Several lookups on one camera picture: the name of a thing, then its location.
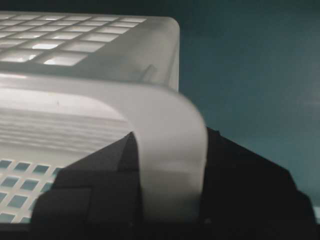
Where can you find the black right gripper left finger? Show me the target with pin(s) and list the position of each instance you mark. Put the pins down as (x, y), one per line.
(95, 198)

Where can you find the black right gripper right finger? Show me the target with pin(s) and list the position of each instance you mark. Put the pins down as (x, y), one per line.
(248, 197)

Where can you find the white perforated plastic basket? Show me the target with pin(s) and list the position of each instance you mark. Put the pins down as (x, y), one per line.
(72, 84)

